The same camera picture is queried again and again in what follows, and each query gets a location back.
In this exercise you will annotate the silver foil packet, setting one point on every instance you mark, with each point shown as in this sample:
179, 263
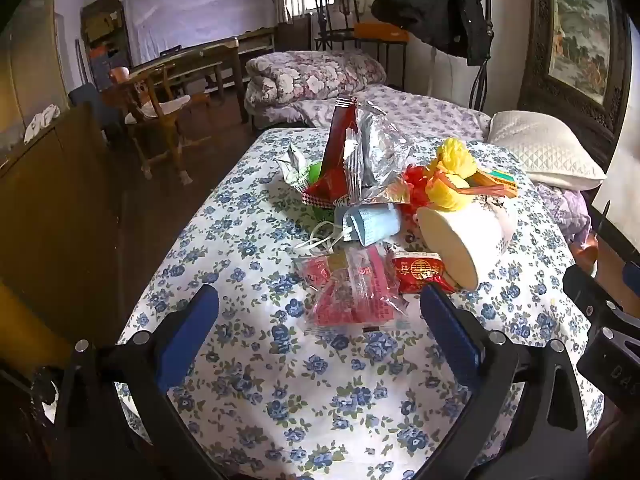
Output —
382, 155

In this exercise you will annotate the white quilted pillow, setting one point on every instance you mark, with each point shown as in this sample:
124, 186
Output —
540, 150

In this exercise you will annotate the flat orange box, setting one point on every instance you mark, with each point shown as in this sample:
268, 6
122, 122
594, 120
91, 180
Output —
380, 31

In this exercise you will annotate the purple cloth bundle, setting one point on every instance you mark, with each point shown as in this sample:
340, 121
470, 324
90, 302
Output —
565, 210

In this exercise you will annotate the blue chair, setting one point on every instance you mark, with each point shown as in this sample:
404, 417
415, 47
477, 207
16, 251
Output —
90, 105

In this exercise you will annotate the purple floral bedsheet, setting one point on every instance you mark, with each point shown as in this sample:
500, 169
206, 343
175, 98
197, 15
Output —
410, 110

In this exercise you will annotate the red snack packet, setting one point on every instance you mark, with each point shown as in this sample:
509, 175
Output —
340, 160

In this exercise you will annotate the orange green box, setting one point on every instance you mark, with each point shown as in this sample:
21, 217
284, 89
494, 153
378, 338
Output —
492, 182

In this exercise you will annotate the light wooden chair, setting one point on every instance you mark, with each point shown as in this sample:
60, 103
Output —
155, 125

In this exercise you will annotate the orange cup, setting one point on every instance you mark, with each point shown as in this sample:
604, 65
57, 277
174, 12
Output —
120, 74

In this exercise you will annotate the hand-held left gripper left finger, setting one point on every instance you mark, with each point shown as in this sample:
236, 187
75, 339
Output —
190, 330

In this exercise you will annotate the white sheet cover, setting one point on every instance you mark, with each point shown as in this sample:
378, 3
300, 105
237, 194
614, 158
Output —
200, 10

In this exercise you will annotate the brown pot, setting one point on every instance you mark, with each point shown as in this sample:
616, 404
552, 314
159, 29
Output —
587, 255

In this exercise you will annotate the wooden shelf unit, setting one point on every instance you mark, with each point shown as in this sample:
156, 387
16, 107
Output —
102, 35

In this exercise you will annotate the wooden desk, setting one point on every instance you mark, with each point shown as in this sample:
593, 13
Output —
200, 60

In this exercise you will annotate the red ball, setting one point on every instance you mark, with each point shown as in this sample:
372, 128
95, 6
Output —
415, 180

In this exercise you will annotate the yellow tissue flower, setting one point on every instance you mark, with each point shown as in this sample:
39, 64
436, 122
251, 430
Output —
450, 170

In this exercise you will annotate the black metal coat rack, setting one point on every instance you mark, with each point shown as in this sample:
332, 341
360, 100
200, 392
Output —
480, 85

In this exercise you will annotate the black spindle chair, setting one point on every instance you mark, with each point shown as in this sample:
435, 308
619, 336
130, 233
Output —
335, 10

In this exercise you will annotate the red candy packet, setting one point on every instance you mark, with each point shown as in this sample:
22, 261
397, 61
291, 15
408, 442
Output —
420, 272

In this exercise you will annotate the brown wooden cabinet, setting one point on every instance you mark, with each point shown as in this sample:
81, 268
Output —
50, 210

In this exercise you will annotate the white cloth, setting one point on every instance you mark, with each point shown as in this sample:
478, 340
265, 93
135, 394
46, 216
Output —
42, 119

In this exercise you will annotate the clear red printed wrapper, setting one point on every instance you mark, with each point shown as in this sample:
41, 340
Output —
350, 285

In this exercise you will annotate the blue floral blanket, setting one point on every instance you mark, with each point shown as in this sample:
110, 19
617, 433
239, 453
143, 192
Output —
300, 385

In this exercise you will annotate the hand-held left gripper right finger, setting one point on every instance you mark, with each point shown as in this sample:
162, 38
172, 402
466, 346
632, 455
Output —
450, 330

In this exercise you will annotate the folded floral quilt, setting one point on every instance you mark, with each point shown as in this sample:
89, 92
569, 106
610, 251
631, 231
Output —
310, 77

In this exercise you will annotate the blue face mask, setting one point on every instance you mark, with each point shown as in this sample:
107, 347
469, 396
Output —
370, 225

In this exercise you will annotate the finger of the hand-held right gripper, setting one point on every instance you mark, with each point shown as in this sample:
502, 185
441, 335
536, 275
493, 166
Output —
632, 274
585, 287

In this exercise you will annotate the dark framed landscape painting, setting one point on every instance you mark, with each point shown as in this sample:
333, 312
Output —
575, 45

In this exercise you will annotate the white seat cushion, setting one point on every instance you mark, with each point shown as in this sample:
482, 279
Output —
160, 105

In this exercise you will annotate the black jacket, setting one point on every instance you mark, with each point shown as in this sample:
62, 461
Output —
430, 0

